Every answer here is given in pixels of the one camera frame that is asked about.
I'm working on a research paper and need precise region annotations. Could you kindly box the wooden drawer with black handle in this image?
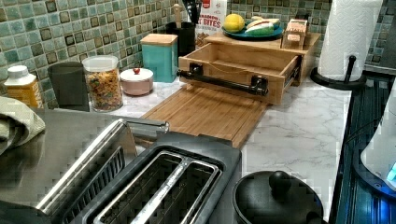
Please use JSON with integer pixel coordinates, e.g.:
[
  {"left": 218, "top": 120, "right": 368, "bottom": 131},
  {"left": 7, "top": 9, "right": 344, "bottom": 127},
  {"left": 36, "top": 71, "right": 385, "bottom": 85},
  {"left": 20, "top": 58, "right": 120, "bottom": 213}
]
[{"left": 177, "top": 43, "right": 302, "bottom": 105}]

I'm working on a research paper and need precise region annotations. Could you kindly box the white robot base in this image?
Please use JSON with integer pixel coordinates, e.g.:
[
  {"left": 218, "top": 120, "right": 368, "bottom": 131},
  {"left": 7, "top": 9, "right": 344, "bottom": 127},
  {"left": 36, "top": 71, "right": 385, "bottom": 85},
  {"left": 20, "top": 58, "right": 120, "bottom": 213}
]
[{"left": 354, "top": 84, "right": 396, "bottom": 199}]

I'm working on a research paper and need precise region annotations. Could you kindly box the bamboo cutting board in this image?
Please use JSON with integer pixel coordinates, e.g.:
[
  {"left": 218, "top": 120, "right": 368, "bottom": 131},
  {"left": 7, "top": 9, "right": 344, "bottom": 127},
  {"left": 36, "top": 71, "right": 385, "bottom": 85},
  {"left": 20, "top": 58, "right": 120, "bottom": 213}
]
[{"left": 143, "top": 85, "right": 267, "bottom": 149}]

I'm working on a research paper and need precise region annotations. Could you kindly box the pink bowl with white lid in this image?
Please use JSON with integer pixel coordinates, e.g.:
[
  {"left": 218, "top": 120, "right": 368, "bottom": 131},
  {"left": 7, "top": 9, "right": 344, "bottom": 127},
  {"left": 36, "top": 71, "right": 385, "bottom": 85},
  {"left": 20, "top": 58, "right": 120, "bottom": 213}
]
[{"left": 120, "top": 68, "right": 153, "bottom": 96}]

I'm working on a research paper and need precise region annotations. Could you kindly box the teal canister with wooden lid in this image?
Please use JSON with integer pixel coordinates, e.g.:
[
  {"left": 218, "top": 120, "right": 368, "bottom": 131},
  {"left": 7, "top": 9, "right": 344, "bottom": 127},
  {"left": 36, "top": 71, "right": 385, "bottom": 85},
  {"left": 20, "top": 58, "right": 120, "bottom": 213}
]
[{"left": 140, "top": 34, "right": 178, "bottom": 83}]

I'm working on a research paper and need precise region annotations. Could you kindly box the black utensil holder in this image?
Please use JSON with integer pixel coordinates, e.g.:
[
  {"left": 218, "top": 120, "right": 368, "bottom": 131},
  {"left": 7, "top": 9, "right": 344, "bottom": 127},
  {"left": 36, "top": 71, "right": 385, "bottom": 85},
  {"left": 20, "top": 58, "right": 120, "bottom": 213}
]
[{"left": 165, "top": 21, "right": 195, "bottom": 57}]

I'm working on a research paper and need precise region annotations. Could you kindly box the black two-slot toaster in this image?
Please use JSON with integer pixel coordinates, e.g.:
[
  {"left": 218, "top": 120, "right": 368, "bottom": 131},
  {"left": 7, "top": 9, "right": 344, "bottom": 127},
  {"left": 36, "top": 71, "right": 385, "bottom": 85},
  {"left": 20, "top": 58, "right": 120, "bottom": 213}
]
[{"left": 37, "top": 119, "right": 241, "bottom": 224}]

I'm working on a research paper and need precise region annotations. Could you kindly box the glass jar of cereal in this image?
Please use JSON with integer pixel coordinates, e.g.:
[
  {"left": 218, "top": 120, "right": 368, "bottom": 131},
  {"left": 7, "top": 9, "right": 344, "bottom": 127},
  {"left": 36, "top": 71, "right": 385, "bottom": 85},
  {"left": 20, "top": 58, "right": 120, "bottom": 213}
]
[{"left": 82, "top": 55, "right": 123, "bottom": 112}]

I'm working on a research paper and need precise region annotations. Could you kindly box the yellow lemon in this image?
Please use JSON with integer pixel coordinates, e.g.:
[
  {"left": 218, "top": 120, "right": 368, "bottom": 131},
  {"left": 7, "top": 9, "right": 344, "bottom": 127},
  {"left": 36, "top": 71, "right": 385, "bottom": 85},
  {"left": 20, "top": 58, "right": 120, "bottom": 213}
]
[{"left": 223, "top": 14, "right": 245, "bottom": 33}]

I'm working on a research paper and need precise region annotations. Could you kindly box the red and white cereal box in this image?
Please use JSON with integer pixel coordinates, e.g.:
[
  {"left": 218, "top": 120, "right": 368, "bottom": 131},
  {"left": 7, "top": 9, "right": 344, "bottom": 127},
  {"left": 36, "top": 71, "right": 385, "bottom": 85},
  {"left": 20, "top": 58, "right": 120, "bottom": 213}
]
[{"left": 195, "top": 0, "right": 228, "bottom": 48}]

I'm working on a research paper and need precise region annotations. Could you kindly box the black spatula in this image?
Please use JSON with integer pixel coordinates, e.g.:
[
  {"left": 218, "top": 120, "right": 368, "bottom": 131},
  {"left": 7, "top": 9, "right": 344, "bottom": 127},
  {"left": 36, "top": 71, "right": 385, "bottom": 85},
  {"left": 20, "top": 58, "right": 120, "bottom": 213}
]
[{"left": 182, "top": 0, "right": 203, "bottom": 24}]

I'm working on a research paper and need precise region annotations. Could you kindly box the toy sandwich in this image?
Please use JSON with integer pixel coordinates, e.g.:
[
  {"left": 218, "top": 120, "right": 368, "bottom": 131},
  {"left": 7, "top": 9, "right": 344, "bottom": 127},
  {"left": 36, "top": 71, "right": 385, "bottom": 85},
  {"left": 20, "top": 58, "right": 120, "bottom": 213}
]
[{"left": 245, "top": 18, "right": 280, "bottom": 36}]

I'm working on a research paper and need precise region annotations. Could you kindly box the wooden spoon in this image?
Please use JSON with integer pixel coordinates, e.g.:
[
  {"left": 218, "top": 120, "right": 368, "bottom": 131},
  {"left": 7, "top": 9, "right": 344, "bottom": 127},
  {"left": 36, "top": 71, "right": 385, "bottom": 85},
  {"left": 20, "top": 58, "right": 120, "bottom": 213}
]
[{"left": 173, "top": 4, "right": 181, "bottom": 29}]

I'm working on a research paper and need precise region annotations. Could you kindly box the black pot lid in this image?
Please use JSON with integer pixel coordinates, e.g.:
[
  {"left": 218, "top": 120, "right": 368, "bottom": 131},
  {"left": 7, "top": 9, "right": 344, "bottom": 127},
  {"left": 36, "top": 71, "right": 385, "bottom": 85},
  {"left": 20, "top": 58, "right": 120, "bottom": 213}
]
[{"left": 233, "top": 171, "right": 328, "bottom": 224}]

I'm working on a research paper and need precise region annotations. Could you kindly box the blue plate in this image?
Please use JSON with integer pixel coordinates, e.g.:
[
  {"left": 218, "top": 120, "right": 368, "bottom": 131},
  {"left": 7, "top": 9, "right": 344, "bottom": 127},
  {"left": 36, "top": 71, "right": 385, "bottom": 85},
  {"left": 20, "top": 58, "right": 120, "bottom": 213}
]
[{"left": 222, "top": 24, "right": 283, "bottom": 41}]

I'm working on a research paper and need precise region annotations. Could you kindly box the small wooden toast rack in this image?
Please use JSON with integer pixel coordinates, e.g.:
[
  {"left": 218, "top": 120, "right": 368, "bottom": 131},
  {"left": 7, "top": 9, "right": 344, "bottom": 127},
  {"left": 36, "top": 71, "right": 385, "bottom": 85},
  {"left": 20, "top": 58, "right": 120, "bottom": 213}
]
[{"left": 281, "top": 19, "right": 308, "bottom": 49}]

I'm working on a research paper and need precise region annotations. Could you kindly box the black paper towel holder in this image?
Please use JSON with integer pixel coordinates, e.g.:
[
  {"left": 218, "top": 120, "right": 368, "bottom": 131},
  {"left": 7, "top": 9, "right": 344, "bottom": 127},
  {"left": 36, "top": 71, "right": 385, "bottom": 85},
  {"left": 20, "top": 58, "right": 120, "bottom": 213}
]
[{"left": 310, "top": 55, "right": 367, "bottom": 91}]

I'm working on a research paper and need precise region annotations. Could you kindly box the dark grey cup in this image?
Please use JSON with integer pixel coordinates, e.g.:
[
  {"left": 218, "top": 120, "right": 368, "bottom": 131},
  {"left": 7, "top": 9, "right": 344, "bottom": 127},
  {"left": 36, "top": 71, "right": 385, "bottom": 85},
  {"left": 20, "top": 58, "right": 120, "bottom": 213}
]
[{"left": 48, "top": 62, "right": 90, "bottom": 112}]

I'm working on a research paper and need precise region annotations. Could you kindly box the beige folded cloth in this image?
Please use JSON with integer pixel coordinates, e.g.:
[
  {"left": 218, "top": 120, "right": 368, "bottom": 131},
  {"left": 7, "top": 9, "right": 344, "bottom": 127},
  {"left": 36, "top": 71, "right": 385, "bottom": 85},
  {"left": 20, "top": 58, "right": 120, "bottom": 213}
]
[{"left": 0, "top": 97, "right": 46, "bottom": 153}]

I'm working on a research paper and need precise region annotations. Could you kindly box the paper towel roll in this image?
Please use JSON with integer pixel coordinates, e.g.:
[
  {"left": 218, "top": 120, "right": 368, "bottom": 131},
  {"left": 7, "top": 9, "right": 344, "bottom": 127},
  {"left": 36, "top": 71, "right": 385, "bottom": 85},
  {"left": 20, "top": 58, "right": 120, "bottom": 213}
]
[{"left": 318, "top": 0, "right": 383, "bottom": 81}]

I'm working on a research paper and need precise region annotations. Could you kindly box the yellow bottle with white cap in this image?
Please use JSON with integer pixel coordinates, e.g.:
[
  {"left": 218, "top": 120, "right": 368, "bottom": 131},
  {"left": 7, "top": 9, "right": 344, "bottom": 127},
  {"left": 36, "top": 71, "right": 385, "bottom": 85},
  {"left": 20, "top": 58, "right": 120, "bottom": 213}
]
[{"left": 5, "top": 65, "right": 43, "bottom": 108}]

